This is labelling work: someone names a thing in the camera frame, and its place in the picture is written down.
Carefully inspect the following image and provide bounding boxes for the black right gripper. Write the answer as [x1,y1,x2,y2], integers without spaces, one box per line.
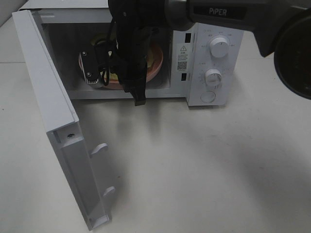
[108,0,167,106]

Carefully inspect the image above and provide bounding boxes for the pink plate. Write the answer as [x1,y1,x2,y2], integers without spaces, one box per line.
[78,43,164,90]

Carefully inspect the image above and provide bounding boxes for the sandwich with green lettuce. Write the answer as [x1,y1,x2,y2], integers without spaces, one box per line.
[91,37,163,89]

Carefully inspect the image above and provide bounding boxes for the round white door button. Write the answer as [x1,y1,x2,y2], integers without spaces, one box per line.
[200,91,216,103]

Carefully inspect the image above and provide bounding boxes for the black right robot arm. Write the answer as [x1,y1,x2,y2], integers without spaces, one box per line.
[108,0,311,105]

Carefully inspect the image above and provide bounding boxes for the white warning label sticker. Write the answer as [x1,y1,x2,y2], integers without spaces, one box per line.
[176,43,190,72]

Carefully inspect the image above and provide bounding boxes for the white microwave oven body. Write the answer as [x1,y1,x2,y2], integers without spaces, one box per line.
[13,0,243,109]

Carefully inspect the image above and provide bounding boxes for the lower white microwave knob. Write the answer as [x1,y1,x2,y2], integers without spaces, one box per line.
[205,68,222,87]

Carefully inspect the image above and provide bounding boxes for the white microwave knob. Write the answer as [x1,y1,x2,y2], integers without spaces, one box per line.
[209,36,230,58]
[205,68,222,87]

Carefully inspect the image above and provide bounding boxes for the upper white microwave knob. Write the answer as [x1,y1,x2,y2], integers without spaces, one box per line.
[209,36,230,58]

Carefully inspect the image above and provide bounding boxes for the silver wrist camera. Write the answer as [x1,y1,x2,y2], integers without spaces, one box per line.
[80,45,104,89]

